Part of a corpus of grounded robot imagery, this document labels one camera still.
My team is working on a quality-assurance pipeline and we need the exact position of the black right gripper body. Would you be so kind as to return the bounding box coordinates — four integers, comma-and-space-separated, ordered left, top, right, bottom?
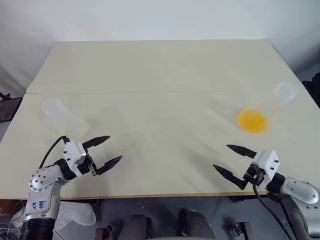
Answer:
242, 163, 267, 188

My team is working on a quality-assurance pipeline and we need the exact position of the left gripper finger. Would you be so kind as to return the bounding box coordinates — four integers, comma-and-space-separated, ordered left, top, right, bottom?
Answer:
82, 135, 111, 152
94, 155, 124, 176

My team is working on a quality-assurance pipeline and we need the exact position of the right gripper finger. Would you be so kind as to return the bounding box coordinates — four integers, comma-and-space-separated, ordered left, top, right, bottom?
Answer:
212, 163, 248, 191
225, 143, 258, 159

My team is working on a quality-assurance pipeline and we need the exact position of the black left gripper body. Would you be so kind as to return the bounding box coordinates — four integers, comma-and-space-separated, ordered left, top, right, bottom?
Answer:
76, 149, 100, 177

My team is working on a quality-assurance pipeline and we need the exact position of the clear flask with yellow liquid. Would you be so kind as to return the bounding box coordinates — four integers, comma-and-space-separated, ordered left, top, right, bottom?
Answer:
234, 79, 300, 136

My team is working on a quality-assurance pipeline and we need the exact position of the clear plastic flask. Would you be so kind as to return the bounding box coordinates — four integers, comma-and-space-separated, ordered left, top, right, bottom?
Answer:
40, 98, 90, 139

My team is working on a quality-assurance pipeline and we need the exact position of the crumpled clear plastic bag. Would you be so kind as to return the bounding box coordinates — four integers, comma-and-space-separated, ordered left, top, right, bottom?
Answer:
56, 200, 96, 226

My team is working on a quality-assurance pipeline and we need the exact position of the dark rounded shape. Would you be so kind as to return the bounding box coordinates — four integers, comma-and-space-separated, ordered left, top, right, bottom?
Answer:
179, 208, 216, 240
124, 213, 156, 240

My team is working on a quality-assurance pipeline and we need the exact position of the black equipment beside table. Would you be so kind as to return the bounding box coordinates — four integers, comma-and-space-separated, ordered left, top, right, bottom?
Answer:
301, 74, 320, 109

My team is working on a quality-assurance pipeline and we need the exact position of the black mesh panel stand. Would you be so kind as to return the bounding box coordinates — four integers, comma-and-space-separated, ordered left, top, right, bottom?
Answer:
0, 91, 23, 124

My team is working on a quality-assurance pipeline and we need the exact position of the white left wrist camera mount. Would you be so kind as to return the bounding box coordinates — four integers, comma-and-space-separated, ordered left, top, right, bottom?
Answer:
63, 141, 88, 178

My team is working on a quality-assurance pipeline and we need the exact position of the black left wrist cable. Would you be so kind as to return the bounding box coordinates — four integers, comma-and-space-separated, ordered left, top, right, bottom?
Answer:
38, 135, 71, 169

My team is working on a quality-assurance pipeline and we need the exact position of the tangle of white cables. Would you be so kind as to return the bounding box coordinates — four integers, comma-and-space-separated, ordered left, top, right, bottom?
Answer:
0, 199, 28, 237

